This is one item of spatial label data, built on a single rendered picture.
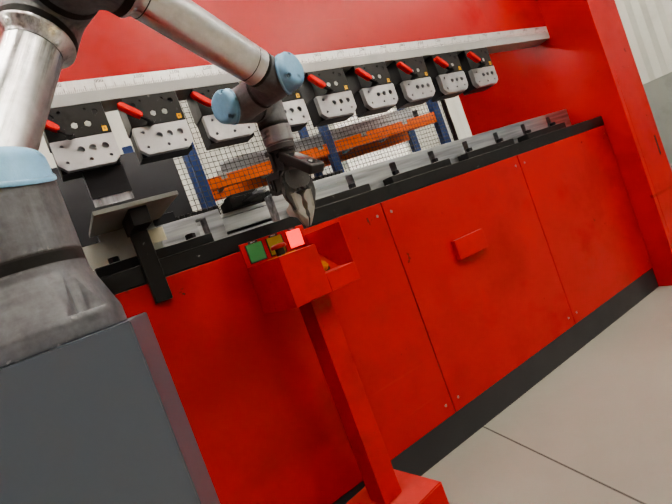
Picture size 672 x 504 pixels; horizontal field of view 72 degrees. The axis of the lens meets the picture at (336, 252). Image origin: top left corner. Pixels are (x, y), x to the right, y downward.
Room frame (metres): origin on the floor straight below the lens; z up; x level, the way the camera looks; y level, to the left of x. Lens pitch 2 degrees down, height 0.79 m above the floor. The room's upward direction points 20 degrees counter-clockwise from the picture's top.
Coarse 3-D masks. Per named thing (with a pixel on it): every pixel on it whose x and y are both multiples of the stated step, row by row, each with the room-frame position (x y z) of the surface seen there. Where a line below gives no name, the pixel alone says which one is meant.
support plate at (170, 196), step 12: (168, 192) 1.04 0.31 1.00; (132, 204) 1.00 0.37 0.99; (144, 204) 1.02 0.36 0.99; (156, 204) 1.07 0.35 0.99; (168, 204) 1.12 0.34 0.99; (96, 216) 0.97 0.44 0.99; (108, 216) 1.01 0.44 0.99; (120, 216) 1.06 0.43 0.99; (156, 216) 1.23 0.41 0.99; (96, 228) 1.09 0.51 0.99; (108, 228) 1.15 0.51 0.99; (120, 228) 1.21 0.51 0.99
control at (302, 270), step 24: (264, 240) 1.18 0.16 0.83; (312, 240) 1.23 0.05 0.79; (336, 240) 1.16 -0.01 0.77; (264, 264) 1.07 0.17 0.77; (288, 264) 1.02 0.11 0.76; (312, 264) 1.06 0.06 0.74; (336, 264) 1.18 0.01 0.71; (264, 288) 1.10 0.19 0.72; (288, 288) 1.02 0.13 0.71; (312, 288) 1.05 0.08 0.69; (336, 288) 1.09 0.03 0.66; (264, 312) 1.13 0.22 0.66
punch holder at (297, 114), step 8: (288, 96) 1.51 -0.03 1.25; (296, 96) 1.53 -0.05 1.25; (288, 104) 1.50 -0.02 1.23; (296, 104) 1.52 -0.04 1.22; (304, 104) 1.53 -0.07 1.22; (288, 112) 1.50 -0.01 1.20; (296, 112) 1.51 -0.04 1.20; (304, 112) 1.53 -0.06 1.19; (288, 120) 1.49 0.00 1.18; (296, 120) 1.51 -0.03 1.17; (304, 120) 1.52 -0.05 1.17; (296, 128) 1.56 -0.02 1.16
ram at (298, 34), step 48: (192, 0) 1.41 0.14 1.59; (240, 0) 1.49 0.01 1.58; (288, 0) 1.58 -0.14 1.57; (336, 0) 1.68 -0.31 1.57; (384, 0) 1.80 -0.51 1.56; (432, 0) 1.93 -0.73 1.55; (480, 0) 2.08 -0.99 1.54; (528, 0) 2.27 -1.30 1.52; (96, 48) 1.25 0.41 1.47; (144, 48) 1.32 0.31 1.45; (288, 48) 1.55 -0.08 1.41; (336, 48) 1.64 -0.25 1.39; (432, 48) 1.88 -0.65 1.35; (96, 96) 1.23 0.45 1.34
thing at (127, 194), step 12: (108, 168) 1.24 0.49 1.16; (120, 168) 1.26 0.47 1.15; (84, 180) 1.22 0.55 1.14; (96, 180) 1.22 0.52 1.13; (108, 180) 1.24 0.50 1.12; (120, 180) 1.25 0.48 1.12; (96, 192) 1.22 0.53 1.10; (108, 192) 1.23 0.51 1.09; (120, 192) 1.25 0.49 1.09; (96, 204) 1.22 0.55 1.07; (108, 204) 1.23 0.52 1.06
